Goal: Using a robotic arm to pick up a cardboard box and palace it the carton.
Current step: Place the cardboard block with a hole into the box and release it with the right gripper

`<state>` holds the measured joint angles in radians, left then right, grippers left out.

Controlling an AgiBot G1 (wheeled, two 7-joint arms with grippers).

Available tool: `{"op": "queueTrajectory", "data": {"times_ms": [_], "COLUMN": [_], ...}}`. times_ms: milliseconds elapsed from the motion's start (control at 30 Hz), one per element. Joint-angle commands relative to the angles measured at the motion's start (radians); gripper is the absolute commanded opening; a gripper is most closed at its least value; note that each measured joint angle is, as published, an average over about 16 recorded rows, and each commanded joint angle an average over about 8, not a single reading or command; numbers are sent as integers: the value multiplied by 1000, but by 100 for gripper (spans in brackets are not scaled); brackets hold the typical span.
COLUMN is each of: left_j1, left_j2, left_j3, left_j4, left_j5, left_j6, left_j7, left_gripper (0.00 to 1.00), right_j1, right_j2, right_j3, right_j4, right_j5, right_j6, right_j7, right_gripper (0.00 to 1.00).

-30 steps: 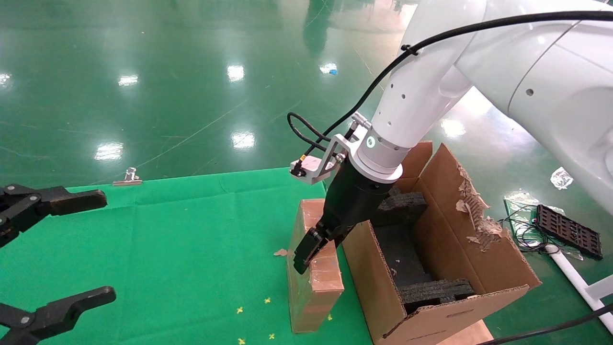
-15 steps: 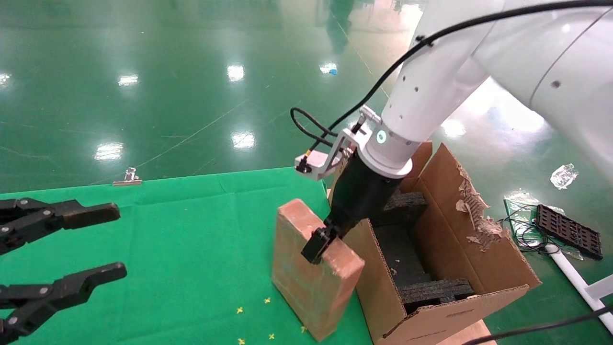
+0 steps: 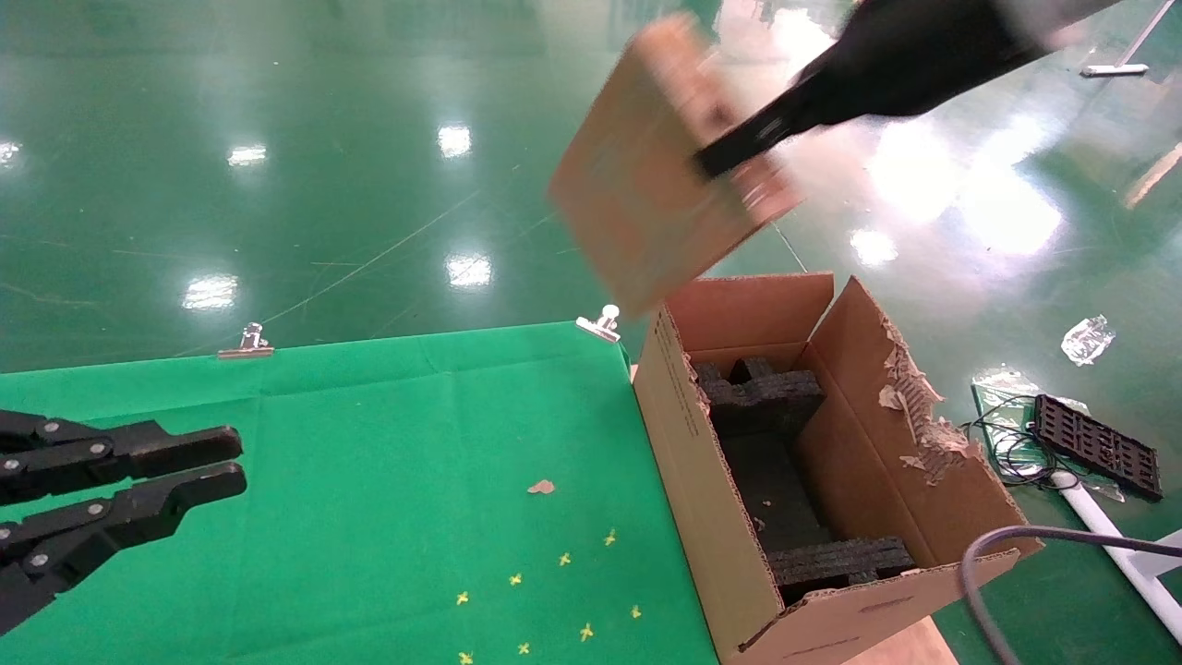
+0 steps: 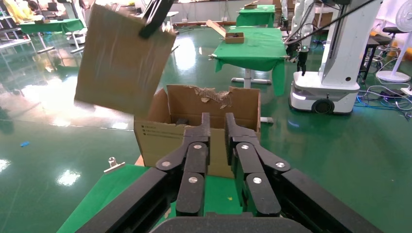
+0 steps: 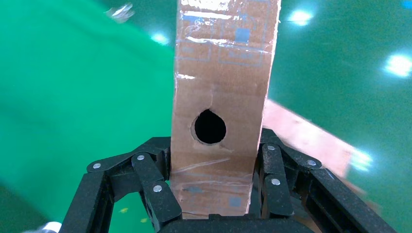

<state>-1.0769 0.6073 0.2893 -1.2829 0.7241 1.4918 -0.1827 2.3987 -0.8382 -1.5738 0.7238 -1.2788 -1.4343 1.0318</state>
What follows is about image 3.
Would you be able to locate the white floor stand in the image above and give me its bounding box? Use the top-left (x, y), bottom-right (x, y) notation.
top-left (1080, 0), bottom-right (1176, 78)

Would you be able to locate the crumpled clear plastic wrap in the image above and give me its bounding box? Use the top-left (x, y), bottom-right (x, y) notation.
top-left (1062, 316), bottom-right (1116, 367)

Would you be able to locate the large open cardboard carton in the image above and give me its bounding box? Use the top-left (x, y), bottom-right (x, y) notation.
top-left (633, 271), bottom-right (1044, 665)

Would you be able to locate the white pipe frame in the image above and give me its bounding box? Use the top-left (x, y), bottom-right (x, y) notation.
top-left (1053, 471), bottom-right (1182, 643)

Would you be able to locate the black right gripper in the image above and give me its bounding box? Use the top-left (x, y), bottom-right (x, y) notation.
top-left (694, 0), bottom-right (1063, 181)

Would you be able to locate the smooth dark cable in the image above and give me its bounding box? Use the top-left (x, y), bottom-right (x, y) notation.
top-left (959, 525), bottom-right (1182, 665)

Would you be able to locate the black plastic grid tray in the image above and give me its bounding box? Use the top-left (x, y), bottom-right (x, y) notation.
top-left (1032, 394), bottom-right (1164, 502)

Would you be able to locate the small brown cardboard box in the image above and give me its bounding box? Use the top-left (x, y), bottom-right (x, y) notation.
top-left (547, 14), bottom-right (802, 320)

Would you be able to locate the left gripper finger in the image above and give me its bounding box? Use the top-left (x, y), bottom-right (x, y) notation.
top-left (0, 411), bottom-right (244, 506)
top-left (0, 462), bottom-right (248, 636)

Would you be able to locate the silver binder clip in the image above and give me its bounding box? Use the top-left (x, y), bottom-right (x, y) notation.
top-left (217, 323), bottom-right (276, 359)
top-left (575, 304), bottom-right (621, 344)

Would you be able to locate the light wooden board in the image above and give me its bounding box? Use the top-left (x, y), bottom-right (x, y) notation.
top-left (845, 617), bottom-right (959, 665)

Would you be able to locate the green table cloth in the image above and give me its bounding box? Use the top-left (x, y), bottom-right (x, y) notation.
top-left (0, 320), bottom-right (721, 665)

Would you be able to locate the flat clear plastic bag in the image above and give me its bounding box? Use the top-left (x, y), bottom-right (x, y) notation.
top-left (970, 367), bottom-right (1049, 463)

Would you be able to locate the thin black wire bundle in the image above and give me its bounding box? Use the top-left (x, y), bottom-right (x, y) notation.
top-left (960, 395), bottom-right (1077, 490)

